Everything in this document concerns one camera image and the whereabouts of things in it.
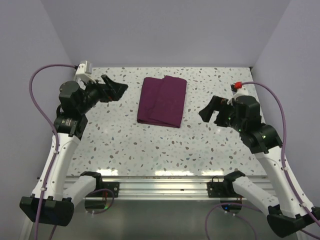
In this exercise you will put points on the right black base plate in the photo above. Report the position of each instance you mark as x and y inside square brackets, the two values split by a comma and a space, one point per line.
[217, 189]

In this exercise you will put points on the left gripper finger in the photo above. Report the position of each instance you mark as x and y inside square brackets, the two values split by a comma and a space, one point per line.
[117, 90]
[107, 83]

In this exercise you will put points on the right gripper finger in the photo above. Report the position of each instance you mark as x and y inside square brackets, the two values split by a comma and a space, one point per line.
[218, 118]
[213, 105]

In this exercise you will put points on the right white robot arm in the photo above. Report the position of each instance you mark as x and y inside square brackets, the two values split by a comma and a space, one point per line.
[289, 210]

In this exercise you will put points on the aluminium mounting rail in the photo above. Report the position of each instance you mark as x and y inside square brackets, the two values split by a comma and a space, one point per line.
[161, 187]

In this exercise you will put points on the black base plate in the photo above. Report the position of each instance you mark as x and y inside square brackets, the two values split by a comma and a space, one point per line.
[113, 186]
[217, 189]

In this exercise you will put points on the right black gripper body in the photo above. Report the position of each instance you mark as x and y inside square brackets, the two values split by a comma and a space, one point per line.
[229, 110]

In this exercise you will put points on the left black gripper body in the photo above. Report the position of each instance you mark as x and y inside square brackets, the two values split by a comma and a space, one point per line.
[94, 93]

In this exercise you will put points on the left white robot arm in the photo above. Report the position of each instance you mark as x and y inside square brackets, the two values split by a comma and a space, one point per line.
[50, 203]

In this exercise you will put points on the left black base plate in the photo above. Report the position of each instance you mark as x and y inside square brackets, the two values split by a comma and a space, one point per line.
[113, 186]

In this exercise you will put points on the purple surgical cloth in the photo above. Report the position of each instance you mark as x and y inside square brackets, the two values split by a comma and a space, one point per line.
[162, 101]

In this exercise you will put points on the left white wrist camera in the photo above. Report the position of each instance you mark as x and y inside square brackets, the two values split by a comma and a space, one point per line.
[84, 72]

